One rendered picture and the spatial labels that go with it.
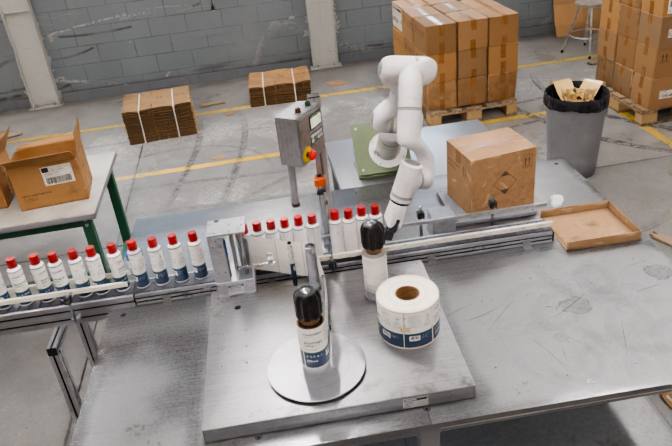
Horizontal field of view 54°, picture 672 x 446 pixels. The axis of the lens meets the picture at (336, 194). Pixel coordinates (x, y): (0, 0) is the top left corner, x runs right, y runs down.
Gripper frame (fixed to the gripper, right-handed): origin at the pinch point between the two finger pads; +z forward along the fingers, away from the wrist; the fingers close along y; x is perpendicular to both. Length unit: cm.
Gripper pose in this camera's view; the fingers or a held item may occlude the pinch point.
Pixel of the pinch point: (388, 234)
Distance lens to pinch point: 258.2
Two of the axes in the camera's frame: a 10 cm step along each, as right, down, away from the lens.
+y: 1.3, 4.5, -8.8
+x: 9.6, 1.6, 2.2
